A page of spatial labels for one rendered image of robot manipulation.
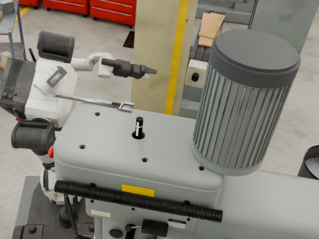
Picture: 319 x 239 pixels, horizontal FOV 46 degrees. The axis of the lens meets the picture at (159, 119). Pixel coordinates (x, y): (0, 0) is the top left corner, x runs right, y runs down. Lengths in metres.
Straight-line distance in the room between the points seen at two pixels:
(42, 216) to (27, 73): 1.13
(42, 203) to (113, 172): 1.64
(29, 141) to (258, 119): 0.99
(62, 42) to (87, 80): 2.98
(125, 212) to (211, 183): 0.29
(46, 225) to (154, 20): 1.55
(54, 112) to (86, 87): 2.98
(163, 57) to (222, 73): 2.07
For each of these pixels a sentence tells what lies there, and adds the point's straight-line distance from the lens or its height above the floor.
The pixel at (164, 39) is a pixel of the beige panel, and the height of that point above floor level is 1.32.
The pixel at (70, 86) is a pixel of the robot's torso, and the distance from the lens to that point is 1.66.
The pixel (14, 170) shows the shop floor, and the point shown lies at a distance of 3.63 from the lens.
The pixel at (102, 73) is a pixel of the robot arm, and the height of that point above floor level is 1.57.
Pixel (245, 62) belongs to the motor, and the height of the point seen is 2.21.
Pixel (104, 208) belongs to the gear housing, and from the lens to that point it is 1.13.
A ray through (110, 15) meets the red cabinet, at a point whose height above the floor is 0.16.
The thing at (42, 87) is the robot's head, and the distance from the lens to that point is 1.53.
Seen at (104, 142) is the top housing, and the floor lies 1.89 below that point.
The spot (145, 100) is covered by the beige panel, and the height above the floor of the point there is 0.75.
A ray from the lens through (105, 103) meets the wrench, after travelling 1.15.
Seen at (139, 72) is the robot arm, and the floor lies 1.56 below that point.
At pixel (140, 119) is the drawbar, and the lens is 1.01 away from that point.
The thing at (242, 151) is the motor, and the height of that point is 1.98.
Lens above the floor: 2.59
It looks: 39 degrees down
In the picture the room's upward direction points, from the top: 7 degrees clockwise
